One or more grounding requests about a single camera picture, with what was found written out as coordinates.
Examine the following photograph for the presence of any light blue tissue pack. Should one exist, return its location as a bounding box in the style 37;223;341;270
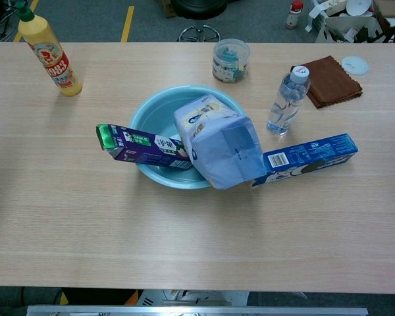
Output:
173;94;267;190

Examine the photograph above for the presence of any purple toothpaste box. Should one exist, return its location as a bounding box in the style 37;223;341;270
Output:
95;123;194;170

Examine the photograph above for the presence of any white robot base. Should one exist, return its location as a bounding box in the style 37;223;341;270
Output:
140;289;251;307

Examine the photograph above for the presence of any light blue plastic basin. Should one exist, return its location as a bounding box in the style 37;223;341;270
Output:
129;85;248;190

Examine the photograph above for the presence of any clear jar of clips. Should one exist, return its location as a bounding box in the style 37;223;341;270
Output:
212;38;251;83

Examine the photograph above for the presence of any clear water bottle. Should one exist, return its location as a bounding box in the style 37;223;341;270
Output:
266;66;311;136

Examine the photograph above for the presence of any blue cookie box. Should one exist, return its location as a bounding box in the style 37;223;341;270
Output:
251;132;359;188

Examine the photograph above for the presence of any chrome stool base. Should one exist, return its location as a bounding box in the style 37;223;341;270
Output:
176;23;222;43

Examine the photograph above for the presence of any brown folded cloth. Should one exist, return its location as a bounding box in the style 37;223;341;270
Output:
290;55;363;109

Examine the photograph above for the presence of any red and white bottle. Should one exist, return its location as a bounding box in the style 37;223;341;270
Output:
285;0;304;30

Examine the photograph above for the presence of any yellow bottle with green cap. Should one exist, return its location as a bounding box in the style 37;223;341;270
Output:
15;0;83;97

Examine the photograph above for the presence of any white round desk grommet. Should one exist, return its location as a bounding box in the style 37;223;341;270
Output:
341;55;370;76

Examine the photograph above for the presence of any cardboard box of clutter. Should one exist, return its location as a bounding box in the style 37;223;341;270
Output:
314;0;391;43

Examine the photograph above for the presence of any aluminium rail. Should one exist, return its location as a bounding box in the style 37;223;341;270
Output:
26;305;369;316

